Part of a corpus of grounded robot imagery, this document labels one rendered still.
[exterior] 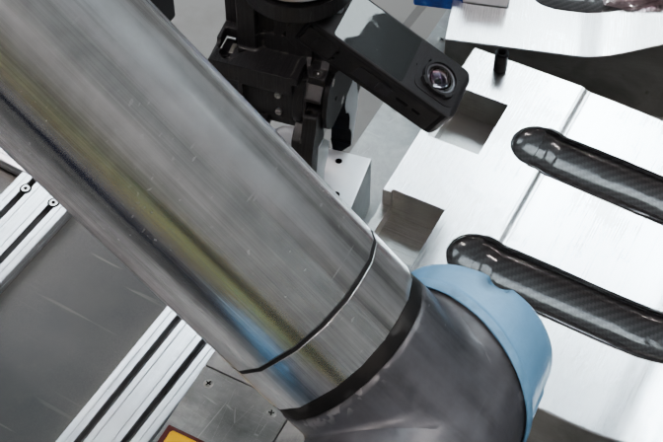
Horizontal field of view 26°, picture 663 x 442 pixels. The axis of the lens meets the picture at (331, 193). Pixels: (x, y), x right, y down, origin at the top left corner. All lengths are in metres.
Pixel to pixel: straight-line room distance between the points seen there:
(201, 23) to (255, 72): 1.45
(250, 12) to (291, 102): 0.07
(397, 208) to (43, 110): 0.53
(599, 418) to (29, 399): 0.94
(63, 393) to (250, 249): 1.21
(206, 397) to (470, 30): 0.36
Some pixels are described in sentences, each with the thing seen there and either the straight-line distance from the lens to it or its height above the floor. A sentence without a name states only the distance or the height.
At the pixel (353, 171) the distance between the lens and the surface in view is 1.04.
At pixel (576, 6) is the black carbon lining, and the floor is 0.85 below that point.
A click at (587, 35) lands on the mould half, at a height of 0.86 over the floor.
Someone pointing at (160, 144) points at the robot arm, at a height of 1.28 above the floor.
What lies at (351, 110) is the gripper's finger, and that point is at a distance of 1.03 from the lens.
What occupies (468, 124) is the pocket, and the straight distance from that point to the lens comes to 1.06.
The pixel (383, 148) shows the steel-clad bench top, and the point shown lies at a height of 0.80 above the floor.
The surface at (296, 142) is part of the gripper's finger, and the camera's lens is 0.94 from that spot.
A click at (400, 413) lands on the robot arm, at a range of 0.54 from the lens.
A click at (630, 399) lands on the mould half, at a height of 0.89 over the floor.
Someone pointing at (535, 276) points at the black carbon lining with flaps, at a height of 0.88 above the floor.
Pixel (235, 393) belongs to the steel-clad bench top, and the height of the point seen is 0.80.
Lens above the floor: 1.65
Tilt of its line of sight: 51 degrees down
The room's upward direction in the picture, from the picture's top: straight up
